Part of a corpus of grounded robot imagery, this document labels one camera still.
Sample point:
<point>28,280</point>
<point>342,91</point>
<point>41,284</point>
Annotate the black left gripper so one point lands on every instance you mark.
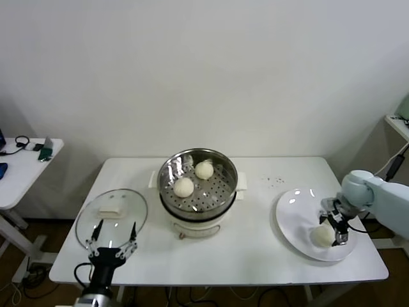
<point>105,268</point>

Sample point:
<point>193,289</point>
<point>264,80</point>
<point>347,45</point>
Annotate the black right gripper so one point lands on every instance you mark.
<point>341,220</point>

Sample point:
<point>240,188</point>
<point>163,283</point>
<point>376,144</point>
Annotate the white steamed baozi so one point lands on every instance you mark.
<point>321,237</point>
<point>183,187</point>
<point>204,170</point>

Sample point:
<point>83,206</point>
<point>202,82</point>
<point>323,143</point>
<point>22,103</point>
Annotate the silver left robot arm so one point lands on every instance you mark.
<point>102,299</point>

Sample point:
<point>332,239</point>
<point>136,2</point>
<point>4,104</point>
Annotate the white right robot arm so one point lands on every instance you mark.
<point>390,198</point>

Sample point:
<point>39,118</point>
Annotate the stainless steel steamer basket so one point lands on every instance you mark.
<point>207,198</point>

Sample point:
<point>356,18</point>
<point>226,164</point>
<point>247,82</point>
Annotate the white round plate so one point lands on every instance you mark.
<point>294,211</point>

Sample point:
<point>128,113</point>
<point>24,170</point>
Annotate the dark crumbs scatter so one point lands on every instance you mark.
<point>274,180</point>

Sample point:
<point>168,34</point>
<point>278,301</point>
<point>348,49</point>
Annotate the white electric cooker pot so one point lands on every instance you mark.
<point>198,228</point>

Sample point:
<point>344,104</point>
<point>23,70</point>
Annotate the black power adapter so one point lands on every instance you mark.
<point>394,166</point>

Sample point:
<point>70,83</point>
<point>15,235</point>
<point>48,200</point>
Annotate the green holder object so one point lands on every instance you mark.
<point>46,153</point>

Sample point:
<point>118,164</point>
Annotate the small black device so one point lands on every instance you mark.
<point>38,147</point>

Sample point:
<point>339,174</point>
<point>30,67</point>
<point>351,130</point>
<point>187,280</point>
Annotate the small white device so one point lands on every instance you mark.
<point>30,146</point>

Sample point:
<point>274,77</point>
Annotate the black object on shelf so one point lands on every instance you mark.
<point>405,122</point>

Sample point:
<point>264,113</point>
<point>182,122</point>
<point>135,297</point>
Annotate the blue object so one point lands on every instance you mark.
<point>2,171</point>

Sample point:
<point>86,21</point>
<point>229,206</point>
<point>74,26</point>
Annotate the pale green object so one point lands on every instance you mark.
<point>404,107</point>

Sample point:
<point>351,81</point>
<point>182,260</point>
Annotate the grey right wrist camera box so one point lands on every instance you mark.
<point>328,203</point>

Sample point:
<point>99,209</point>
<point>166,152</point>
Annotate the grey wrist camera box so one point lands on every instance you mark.
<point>85,301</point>
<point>328,203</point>

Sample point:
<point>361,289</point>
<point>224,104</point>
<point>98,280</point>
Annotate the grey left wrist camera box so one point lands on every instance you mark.
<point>85,301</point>

